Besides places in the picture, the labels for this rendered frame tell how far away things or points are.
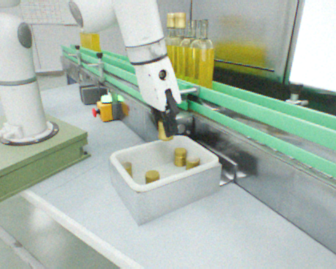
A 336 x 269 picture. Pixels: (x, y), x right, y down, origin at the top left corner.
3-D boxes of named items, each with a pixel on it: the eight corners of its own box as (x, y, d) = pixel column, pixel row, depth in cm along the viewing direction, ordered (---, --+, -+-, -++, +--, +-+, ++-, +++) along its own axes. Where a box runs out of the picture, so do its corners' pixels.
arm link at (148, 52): (175, 37, 43) (178, 53, 44) (153, 34, 50) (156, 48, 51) (138, 50, 40) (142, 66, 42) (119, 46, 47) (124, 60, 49)
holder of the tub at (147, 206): (234, 184, 63) (238, 158, 60) (138, 226, 50) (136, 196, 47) (195, 156, 76) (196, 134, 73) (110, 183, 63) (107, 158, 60)
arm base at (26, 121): (16, 152, 61) (-2, 94, 54) (-17, 141, 66) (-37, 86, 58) (62, 128, 74) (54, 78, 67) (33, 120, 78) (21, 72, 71)
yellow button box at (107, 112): (118, 119, 105) (118, 103, 102) (102, 122, 101) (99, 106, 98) (114, 114, 110) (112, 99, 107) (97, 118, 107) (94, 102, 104)
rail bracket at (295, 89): (306, 134, 61) (319, 82, 56) (290, 140, 58) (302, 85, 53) (292, 129, 64) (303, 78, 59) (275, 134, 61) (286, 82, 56)
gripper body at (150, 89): (177, 47, 44) (188, 103, 50) (152, 43, 52) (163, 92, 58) (141, 61, 41) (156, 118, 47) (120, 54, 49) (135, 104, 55)
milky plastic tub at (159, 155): (221, 190, 60) (224, 159, 57) (138, 226, 50) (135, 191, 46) (182, 159, 74) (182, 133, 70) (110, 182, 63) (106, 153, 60)
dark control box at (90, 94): (100, 103, 126) (98, 87, 123) (85, 106, 122) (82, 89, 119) (96, 99, 133) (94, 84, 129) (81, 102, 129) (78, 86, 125)
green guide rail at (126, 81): (167, 114, 72) (167, 87, 69) (165, 114, 72) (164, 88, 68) (63, 54, 208) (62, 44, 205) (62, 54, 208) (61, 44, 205)
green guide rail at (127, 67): (188, 110, 76) (189, 84, 72) (185, 110, 75) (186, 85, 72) (73, 54, 212) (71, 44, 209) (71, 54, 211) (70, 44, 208)
